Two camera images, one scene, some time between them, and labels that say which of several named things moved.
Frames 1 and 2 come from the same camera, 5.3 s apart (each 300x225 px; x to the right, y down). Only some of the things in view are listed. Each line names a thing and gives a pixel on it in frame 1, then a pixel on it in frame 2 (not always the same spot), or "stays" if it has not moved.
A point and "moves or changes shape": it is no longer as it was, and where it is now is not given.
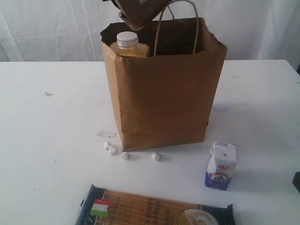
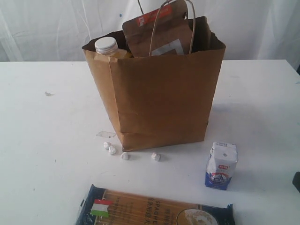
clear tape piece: (108, 134) stays
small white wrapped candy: (124, 156) stays
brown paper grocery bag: (168, 98) moves or changes shape
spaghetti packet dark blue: (99, 206) stays
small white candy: (112, 150) stays
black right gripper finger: (296, 181) stays
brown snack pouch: (138, 14) → (164, 31)
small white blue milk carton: (221, 164) stays
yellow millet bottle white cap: (127, 43) → (108, 46)
